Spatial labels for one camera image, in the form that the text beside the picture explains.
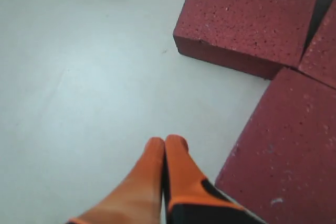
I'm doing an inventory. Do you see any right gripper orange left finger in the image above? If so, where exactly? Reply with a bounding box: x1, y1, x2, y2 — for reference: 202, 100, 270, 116
68, 137, 164, 224

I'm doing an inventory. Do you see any back row left red brick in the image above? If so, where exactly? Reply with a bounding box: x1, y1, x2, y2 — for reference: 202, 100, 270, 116
298, 1, 336, 88

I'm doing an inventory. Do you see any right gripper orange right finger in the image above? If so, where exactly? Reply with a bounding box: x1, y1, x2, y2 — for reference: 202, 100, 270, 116
164, 134, 261, 223

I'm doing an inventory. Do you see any angled red brick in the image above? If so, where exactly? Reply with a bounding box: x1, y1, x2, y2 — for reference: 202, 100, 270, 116
173, 0, 316, 80

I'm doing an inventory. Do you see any red brick with white scratches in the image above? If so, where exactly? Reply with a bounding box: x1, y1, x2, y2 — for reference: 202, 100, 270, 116
215, 68, 335, 223

